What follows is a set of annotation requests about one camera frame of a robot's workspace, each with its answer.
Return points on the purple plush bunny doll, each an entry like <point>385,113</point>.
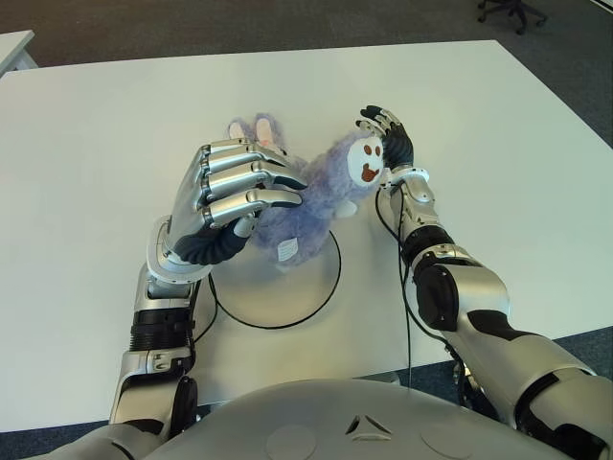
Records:
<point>306,206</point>

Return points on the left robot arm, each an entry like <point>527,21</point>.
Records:
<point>143,383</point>

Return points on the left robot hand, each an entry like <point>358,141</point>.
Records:
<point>225,177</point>

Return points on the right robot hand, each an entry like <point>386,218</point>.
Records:
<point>400,146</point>

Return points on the black office chair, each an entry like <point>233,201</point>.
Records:
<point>512,12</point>

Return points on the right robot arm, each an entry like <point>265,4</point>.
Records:
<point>483,292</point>

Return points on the grey robot torso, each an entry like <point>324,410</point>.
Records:
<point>364,426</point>

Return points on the white side desk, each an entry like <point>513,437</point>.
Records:
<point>14,50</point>

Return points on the white plate black rim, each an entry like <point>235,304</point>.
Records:
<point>268,297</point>

